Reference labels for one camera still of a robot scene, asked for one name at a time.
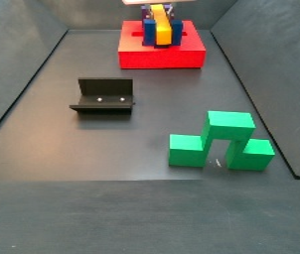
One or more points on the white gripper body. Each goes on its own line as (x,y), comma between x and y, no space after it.
(142,2)

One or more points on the long yellow block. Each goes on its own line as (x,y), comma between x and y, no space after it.
(162,25)

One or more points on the red board base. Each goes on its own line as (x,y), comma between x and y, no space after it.
(136,56)

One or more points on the purple block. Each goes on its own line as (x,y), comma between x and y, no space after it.
(147,12)

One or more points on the blue U-shaped block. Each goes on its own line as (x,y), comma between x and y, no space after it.
(148,33)

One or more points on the green stepped block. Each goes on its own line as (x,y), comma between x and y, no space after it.
(246,154)

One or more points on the black angle bracket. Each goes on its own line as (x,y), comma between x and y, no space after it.
(104,94)

